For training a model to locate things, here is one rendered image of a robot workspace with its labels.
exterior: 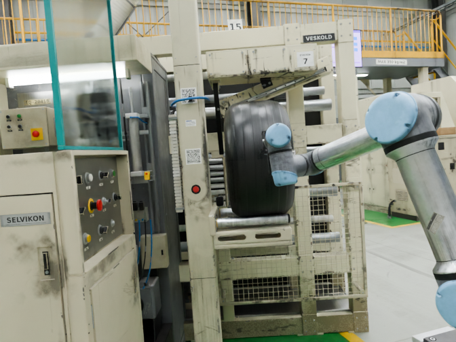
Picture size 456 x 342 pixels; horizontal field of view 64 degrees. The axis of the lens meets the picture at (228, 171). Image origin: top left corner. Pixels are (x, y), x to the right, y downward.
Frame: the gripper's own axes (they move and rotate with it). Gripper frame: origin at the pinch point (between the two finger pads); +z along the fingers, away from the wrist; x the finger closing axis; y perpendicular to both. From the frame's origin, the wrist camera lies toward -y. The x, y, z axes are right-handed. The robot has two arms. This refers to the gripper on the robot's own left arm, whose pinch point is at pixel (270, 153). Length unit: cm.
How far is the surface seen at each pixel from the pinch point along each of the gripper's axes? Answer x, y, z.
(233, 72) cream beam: 13, 51, 49
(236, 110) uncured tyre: 12.2, 22.8, 18.2
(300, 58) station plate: -25, 56, 48
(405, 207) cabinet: -239, -52, 423
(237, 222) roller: 15.4, -28.2, 24.3
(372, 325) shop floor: -70, -109, 108
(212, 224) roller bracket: 26.7, -28.2, 20.6
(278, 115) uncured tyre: -6.1, 18.0, 14.0
